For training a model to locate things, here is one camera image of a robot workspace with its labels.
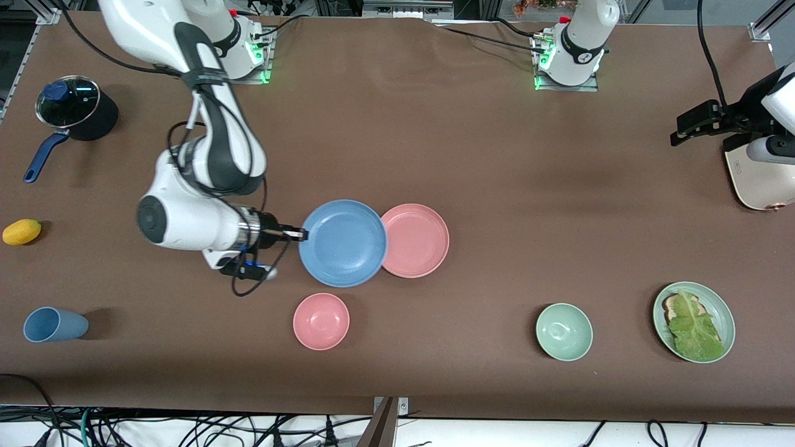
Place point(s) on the aluminium frame profile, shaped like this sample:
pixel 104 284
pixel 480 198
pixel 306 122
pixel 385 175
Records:
pixel 761 32
pixel 48 17

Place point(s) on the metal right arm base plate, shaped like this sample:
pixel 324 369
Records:
pixel 266 74

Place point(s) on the grey metal box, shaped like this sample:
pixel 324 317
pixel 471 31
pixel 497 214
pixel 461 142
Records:
pixel 404 9

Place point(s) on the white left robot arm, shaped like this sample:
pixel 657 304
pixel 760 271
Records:
pixel 581 37

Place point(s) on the small pink bowl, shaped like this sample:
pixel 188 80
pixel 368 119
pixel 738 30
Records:
pixel 321 321

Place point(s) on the orange pink flowers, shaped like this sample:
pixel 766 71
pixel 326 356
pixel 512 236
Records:
pixel 528 7

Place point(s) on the pink plate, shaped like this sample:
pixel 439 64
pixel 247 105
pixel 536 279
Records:
pixel 419 242

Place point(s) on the cream toaster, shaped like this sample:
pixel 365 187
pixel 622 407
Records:
pixel 764 186

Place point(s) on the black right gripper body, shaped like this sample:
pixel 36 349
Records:
pixel 269 230

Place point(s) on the glass lid blue knob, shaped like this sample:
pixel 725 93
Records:
pixel 71 102

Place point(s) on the blue plate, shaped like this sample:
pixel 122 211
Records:
pixel 343 243

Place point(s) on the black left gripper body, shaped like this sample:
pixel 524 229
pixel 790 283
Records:
pixel 736 120

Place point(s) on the green lettuce leaf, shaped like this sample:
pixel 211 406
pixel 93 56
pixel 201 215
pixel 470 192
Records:
pixel 692 329

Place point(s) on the small green bowl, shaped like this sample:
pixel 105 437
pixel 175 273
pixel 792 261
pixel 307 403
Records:
pixel 564 332

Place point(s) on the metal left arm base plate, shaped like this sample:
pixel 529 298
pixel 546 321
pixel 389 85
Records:
pixel 568 89

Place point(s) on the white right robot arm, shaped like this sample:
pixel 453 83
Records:
pixel 186 223

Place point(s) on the yellow lemon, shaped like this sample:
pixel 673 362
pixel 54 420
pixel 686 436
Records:
pixel 22 232

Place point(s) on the small metal table bracket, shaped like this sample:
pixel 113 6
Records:
pixel 404 406

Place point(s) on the green plate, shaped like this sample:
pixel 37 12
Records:
pixel 715 304

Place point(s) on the blue cup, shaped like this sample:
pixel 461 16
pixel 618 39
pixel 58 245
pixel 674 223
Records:
pixel 53 325

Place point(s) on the toasted bread slice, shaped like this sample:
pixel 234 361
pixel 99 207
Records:
pixel 671 304

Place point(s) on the dark brown post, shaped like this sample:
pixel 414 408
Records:
pixel 379 431

